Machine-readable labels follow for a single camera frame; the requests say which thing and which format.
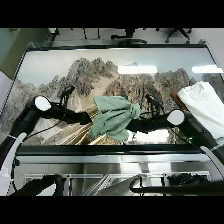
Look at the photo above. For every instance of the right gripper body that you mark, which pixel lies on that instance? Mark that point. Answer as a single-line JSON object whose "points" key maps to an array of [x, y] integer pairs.
{"points": [[135, 125]]}

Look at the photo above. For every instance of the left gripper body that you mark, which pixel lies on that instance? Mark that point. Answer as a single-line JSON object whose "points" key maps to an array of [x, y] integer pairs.
{"points": [[83, 118]]}

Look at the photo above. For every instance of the green T-shirt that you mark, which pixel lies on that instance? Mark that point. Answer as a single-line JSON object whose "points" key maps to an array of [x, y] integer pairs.
{"points": [[113, 116]]}

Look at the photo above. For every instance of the brown garment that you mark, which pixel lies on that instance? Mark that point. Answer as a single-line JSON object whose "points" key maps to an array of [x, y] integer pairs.
{"points": [[176, 99]]}

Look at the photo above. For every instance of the white garment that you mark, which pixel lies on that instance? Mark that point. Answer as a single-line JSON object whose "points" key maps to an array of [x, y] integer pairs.
{"points": [[206, 103]]}

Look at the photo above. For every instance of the black office chair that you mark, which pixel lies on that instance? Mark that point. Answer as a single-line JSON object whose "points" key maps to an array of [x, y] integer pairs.
{"points": [[128, 34], [178, 33]]}

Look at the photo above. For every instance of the silver frame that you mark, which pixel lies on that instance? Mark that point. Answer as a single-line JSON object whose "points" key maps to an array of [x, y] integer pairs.
{"points": [[100, 166]]}

